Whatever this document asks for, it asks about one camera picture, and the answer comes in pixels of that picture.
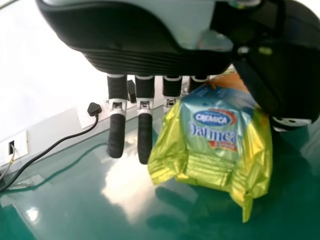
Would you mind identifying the white socket strip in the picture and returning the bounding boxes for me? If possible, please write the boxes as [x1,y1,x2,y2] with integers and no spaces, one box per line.
[76,97,165,130]
[0,129,29,165]

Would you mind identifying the black plug with black cable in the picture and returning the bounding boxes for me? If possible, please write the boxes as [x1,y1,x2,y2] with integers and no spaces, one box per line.
[0,101,104,194]

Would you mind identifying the grey cable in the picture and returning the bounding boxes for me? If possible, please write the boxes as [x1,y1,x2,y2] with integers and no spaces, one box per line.
[0,146,16,182]

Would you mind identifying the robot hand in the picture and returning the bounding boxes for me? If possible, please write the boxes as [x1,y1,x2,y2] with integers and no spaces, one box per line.
[34,0,320,165]

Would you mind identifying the yellow-green biscuit packet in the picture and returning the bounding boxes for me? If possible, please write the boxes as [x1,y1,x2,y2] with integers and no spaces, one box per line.
[147,71,274,223]

